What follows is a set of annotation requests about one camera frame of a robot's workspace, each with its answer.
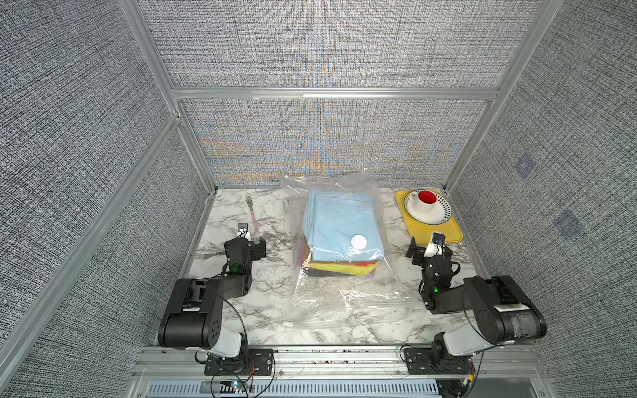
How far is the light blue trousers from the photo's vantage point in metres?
0.84

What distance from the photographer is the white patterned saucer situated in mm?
1059

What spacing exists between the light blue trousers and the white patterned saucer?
0.25 m
